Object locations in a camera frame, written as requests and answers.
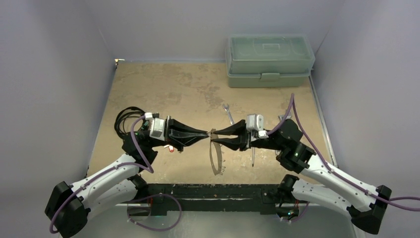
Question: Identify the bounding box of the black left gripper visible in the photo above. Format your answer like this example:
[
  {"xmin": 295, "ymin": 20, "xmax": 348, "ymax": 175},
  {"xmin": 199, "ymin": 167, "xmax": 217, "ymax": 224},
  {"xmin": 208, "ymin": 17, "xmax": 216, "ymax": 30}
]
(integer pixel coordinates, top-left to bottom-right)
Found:
[{"xmin": 148, "ymin": 116, "xmax": 208, "ymax": 152}]

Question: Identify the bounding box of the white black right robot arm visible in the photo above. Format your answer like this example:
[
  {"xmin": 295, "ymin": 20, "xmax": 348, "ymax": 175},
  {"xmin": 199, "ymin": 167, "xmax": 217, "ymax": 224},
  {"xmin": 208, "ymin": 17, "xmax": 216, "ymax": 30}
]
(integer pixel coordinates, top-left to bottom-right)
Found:
[{"xmin": 214, "ymin": 119, "xmax": 392, "ymax": 235}]

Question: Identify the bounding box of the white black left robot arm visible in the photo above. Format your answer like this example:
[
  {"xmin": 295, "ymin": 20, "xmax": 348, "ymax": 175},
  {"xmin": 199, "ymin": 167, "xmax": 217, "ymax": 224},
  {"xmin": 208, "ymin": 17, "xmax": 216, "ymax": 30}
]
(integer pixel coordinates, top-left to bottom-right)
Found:
[{"xmin": 45, "ymin": 113, "xmax": 209, "ymax": 238}]

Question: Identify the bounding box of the white red small key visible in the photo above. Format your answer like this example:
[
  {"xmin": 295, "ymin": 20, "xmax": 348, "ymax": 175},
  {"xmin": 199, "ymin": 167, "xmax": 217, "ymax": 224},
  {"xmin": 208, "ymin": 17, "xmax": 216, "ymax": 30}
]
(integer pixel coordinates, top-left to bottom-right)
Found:
[{"xmin": 164, "ymin": 145, "xmax": 175, "ymax": 153}]

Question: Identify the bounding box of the small silver open-end wrench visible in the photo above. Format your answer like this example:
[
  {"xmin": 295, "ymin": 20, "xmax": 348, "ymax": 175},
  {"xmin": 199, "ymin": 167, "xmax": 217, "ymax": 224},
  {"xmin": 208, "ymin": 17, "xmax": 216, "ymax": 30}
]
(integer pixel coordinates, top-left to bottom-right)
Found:
[{"xmin": 222, "ymin": 104, "xmax": 235, "ymax": 125}]

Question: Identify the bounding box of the green translucent plastic toolbox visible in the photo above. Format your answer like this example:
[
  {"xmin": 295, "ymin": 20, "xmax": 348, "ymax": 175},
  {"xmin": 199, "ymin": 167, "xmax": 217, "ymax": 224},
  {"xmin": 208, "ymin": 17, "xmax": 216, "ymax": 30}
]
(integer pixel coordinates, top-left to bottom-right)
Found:
[{"xmin": 225, "ymin": 34, "xmax": 315, "ymax": 88}]

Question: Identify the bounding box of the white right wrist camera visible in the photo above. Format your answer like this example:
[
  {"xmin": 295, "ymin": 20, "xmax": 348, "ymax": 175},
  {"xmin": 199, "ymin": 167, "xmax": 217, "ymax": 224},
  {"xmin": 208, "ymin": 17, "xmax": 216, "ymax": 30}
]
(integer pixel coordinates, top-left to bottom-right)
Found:
[{"xmin": 246, "ymin": 114, "xmax": 268, "ymax": 139}]

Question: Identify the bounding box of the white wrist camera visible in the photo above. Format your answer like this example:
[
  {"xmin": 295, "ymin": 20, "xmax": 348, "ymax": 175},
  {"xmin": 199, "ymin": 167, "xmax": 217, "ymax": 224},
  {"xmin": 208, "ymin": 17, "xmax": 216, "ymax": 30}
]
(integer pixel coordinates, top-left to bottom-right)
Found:
[
  {"xmin": 145, "ymin": 112, "xmax": 166, "ymax": 141},
  {"xmin": 246, "ymin": 114, "xmax": 268, "ymax": 139}
]

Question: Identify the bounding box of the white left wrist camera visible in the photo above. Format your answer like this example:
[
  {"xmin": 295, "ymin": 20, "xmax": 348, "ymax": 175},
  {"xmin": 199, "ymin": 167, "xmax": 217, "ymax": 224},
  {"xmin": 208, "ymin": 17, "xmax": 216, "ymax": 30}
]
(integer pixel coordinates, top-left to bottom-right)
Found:
[{"xmin": 145, "ymin": 112, "xmax": 166, "ymax": 141}]

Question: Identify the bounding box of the screwdriver black yellow handle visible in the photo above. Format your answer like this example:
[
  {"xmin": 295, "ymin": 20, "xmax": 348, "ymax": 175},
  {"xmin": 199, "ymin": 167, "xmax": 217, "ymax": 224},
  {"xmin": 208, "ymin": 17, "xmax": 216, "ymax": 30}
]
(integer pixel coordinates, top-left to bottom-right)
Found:
[{"xmin": 251, "ymin": 147, "xmax": 256, "ymax": 167}]

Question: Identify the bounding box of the adjustable wrench red handle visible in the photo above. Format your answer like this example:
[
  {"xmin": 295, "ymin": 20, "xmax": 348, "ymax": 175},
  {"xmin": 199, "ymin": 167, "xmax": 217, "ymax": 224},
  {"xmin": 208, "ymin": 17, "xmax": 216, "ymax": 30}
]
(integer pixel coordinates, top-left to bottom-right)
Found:
[{"xmin": 278, "ymin": 114, "xmax": 292, "ymax": 121}]

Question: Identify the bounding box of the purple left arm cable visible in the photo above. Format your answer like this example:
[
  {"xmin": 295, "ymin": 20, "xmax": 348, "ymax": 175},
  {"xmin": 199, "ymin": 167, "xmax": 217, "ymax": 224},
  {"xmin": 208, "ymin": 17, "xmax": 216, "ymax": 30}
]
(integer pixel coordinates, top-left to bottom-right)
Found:
[{"xmin": 49, "ymin": 115, "xmax": 155, "ymax": 235}]

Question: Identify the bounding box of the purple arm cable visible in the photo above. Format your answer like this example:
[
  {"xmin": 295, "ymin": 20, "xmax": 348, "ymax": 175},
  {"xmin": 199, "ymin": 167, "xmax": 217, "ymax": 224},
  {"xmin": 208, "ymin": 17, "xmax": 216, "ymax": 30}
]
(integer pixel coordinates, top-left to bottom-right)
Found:
[
  {"xmin": 49, "ymin": 115, "xmax": 155, "ymax": 235},
  {"xmin": 266, "ymin": 93, "xmax": 420, "ymax": 212}
]

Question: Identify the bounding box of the coiled black cable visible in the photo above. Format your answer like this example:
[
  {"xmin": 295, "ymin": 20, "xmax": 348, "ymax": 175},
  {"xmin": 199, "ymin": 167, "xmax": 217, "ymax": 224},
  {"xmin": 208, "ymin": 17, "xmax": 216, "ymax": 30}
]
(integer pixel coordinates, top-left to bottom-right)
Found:
[{"xmin": 114, "ymin": 106, "xmax": 147, "ymax": 135}]

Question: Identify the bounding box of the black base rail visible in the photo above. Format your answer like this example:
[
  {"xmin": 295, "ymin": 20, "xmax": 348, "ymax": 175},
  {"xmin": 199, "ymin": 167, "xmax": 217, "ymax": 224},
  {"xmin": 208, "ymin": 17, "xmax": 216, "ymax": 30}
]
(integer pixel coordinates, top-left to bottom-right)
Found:
[{"xmin": 136, "ymin": 183, "xmax": 284, "ymax": 216}]

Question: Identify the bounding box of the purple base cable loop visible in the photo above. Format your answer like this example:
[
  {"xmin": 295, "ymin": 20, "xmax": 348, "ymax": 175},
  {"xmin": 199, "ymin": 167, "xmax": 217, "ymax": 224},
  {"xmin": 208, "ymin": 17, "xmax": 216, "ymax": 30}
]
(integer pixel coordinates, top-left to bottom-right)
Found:
[{"xmin": 126, "ymin": 191, "xmax": 183, "ymax": 231}]

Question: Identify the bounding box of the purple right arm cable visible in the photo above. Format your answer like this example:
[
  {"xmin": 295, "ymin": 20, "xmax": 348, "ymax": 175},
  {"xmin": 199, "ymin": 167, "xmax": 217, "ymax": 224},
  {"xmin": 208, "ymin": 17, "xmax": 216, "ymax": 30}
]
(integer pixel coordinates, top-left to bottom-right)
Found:
[{"xmin": 266, "ymin": 93, "xmax": 420, "ymax": 212}]

